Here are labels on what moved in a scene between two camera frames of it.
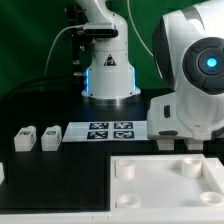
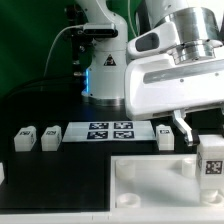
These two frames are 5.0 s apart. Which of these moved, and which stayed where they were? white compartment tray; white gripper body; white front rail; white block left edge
Moved: white gripper body
Stayed: white front rail; white block left edge; white compartment tray
